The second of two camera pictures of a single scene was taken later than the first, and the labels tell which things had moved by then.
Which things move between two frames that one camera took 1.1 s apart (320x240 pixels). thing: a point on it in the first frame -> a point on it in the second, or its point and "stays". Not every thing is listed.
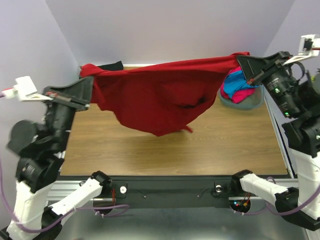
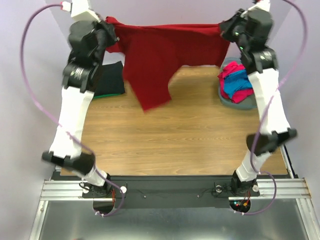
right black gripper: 261,73 -> 227,29
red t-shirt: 160,100 -> 151,52
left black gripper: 79,92 -> 108,29
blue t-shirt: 235,81 stays
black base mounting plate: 172,192 stays
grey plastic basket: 255,100 stays
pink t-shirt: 239,95 stays
